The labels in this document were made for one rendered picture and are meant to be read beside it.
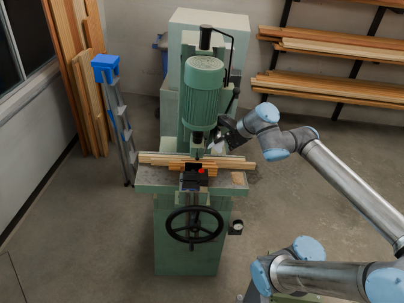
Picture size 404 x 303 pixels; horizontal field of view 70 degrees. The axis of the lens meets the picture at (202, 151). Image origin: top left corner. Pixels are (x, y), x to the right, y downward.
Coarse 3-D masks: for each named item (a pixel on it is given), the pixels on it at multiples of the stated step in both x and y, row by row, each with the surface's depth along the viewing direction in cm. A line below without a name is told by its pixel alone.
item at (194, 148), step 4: (192, 136) 157; (192, 144) 152; (196, 144) 152; (200, 144) 153; (192, 148) 150; (196, 148) 150; (200, 148) 151; (192, 152) 152; (196, 152) 152; (200, 152) 152; (192, 156) 154; (200, 156) 154
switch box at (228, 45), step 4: (228, 44) 156; (228, 48) 151; (228, 52) 152; (228, 56) 153; (232, 56) 153; (224, 60) 155; (228, 60) 155; (232, 60) 155; (224, 64) 156; (228, 64) 156; (232, 64) 157; (224, 72) 159; (224, 76) 160
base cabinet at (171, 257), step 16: (160, 224) 170; (176, 224) 170; (208, 224) 172; (224, 224) 172; (160, 240) 180; (176, 240) 180; (160, 256) 191; (176, 256) 191; (192, 256) 192; (208, 256) 193; (160, 272) 204; (176, 272) 205; (192, 272) 205; (208, 272) 206
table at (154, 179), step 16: (144, 176) 154; (160, 176) 156; (176, 176) 157; (224, 176) 160; (144, 192) 153; (160, 192) 153; (176, 192) 152; (208, 192) 154; (224, 192) 155; (240, 192) 156
